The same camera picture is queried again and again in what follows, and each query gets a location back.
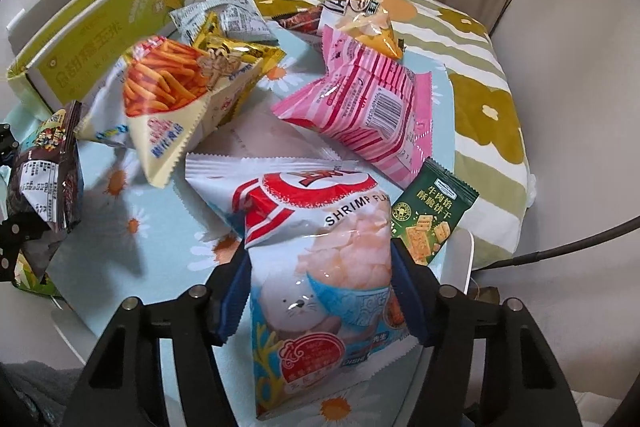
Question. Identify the white shrimp chips bag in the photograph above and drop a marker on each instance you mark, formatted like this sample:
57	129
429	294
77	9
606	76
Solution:
310	267

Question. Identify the dark brown snack packet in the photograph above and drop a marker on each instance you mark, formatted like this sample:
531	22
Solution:
45	167

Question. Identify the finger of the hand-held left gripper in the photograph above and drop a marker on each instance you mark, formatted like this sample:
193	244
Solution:
7	144
15	237

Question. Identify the dark green cracker packet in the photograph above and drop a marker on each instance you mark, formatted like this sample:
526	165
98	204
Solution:
430	212

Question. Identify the green printed packet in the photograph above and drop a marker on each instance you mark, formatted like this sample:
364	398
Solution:
25	279

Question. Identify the silver snack packet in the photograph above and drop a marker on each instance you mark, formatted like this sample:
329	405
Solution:
235	14

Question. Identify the white blue-print snack bag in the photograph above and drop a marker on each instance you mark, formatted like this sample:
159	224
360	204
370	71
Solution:
102	117

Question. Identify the gold snack packet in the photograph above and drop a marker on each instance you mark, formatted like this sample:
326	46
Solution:
240	49

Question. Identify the dark red snack packet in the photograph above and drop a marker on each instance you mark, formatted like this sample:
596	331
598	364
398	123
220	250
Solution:
302	21

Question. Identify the cream fries snack bag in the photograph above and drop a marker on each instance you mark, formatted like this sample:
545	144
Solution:
160	107

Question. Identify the green cardboard box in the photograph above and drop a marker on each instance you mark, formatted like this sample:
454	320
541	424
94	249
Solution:
100	27

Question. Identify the brown paper bag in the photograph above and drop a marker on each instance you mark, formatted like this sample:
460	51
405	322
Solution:
487	293

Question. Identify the pink striped snack bag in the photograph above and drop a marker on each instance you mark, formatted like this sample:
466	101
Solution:
360	107

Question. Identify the green striped floral pillow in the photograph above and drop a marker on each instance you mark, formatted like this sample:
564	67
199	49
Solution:
480	57

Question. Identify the grey cloth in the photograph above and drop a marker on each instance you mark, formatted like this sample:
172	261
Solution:
30	389

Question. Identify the light blue daisy cloth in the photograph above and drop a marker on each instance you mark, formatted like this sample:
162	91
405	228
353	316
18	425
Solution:
150	237

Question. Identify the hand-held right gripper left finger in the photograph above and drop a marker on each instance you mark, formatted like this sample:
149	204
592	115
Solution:
234	299

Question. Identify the yellow chips bag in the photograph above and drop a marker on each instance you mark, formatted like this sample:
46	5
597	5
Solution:
372	29

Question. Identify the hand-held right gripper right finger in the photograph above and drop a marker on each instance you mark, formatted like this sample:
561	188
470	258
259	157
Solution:
411	302

